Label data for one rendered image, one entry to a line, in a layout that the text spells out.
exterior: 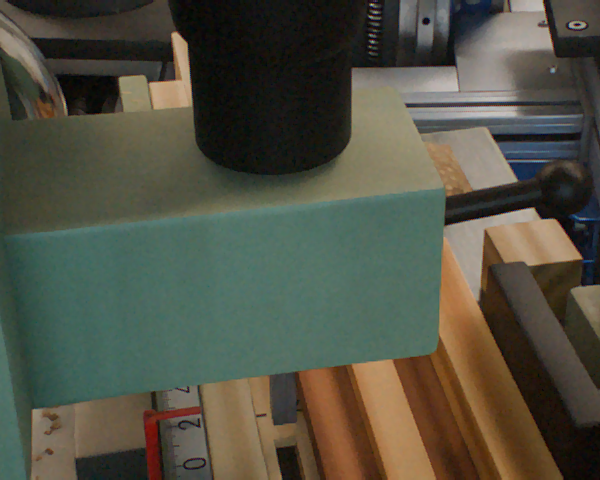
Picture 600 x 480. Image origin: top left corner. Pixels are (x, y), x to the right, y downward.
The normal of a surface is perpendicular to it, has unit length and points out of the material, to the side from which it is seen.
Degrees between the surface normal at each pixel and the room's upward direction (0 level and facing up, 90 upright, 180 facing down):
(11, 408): 90
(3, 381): 90
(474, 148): 0
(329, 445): 0
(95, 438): 0
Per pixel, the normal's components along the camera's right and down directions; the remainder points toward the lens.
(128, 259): 0.17, 0.57
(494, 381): -0.02, -0.82
